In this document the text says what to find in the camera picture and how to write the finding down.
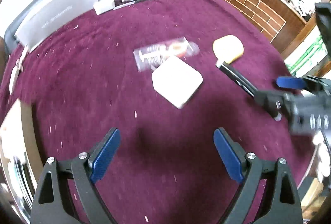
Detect black marker white caps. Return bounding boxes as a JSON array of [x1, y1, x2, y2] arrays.
[[216, 60, 282, 121]]

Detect cardboard box tray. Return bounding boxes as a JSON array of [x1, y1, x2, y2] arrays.
[[1, 99, 43, 223]]

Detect wooden cabinet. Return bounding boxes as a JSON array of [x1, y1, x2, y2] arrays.
[[225, 0, 317, 58]]

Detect yellow round sponge ball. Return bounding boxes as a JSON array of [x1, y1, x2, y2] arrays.
[[213, 35, 244, 64]]

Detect white square charger box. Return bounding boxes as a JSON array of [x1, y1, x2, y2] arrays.
[[151, 56, 203, 109]]

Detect maroon tablecloth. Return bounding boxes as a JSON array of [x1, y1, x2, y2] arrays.
[[1, 0, 314, 223]]

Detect clear plastic packet red item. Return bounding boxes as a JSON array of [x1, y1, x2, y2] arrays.
[[133, 37, 200, 72]]

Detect white car key fob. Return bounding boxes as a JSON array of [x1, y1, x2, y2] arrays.
[[9, 46, 29, 94]]

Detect white power adapter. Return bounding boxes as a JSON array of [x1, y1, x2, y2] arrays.
[[93, 0, 116, 15]]

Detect grey long gift box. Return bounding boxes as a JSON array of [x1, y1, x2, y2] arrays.
[[14, 0, 97, 50]]

